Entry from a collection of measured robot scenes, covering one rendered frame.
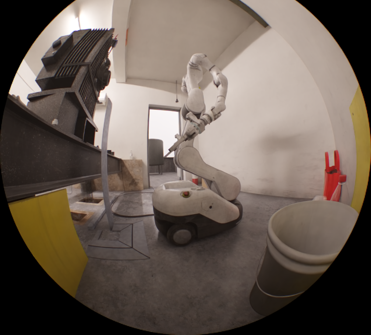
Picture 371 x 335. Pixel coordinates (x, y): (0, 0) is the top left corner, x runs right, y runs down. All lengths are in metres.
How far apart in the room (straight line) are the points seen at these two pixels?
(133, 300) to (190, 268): 0.31
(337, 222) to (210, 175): 0.76
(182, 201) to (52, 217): 0.60
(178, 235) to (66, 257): 0.58
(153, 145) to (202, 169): 6.20
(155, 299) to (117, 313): 0.16
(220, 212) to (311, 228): 0.50
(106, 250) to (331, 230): 0.99
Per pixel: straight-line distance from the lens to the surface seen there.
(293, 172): 1.55
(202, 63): 1.04
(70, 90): 0.73
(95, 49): 0.96
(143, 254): 0.75
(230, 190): 0.89
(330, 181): 1.02
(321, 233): 0.53
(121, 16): 2.41
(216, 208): 0.68
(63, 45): 1.06
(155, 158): 6.80
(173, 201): 0.62
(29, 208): 0.47
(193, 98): 0.92
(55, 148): 0.68
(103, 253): 0.80
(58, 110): 0.69
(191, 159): 0.75
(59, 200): 0.58
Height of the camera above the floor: 0.51
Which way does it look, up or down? 8 degrees up
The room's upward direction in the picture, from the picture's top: 3 degrees counter-clockwise
